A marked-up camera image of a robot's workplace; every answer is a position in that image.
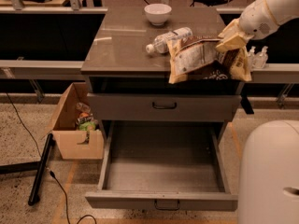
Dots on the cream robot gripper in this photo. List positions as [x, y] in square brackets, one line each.
[257, 20]

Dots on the brown chip bag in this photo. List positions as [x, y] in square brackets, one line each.
[197, 58]

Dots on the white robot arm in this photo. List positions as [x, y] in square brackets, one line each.
[268, 190]

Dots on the grey drawer cabinet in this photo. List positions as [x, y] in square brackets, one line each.
[117, 61]

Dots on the closed grey upper drawer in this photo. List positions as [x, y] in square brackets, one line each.
[122, 106]

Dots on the open grey bottom drawer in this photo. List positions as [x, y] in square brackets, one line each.
[165, 166]

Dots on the left clear pump bottle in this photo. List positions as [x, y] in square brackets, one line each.
[251, 56]

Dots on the clear pump bottle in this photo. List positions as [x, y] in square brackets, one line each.
[261, 58]
[251, 56]

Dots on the right clear pump bottle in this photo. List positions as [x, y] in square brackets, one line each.
[261, 58]

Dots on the clear plastic water bottle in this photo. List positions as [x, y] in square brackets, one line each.
[159, 44]

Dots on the white ceramic bowl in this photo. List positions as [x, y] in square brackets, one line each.
[157, 14]

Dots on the snack packets in box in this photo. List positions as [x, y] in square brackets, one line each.
[85, 120]

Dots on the cardboard box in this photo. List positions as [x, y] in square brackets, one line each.
[73, 143]

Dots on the grey metal railing ledge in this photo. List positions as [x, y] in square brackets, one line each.
[281, 73]

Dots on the black bar on floor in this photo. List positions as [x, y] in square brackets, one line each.
[41, 166]

